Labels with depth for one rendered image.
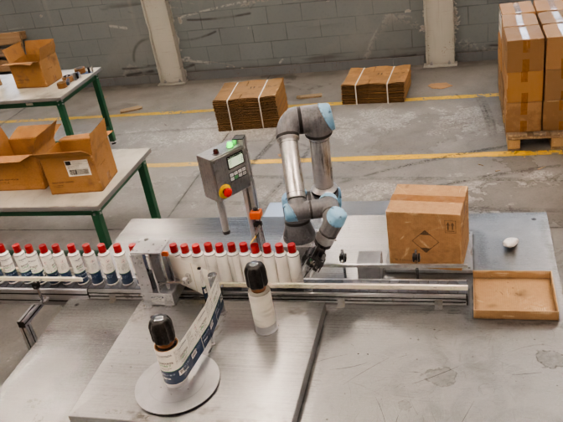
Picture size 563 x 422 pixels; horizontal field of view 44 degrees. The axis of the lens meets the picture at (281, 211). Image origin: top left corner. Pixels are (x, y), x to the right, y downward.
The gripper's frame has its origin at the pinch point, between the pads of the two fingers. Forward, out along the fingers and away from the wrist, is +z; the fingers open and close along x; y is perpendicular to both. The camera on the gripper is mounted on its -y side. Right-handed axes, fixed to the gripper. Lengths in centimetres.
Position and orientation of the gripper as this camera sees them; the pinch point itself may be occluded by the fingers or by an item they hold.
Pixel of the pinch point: (306, 274)
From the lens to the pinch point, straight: 286.3
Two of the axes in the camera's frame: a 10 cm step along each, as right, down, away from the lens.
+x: 9.1, 4.2, 0.1
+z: -3.5, 7.6, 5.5
